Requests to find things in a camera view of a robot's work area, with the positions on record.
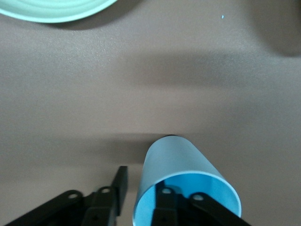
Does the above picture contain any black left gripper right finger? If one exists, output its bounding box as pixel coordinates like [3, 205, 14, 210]
[151, 187, 252, 226]

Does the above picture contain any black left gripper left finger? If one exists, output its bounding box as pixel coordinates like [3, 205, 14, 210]
[4, 166, 129, 226]

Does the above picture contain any blue paper cup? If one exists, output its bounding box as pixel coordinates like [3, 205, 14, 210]
[132, 136, 242, 226]

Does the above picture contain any pale green plate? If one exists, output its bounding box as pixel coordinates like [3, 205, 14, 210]
[0, 0, 118, 24]

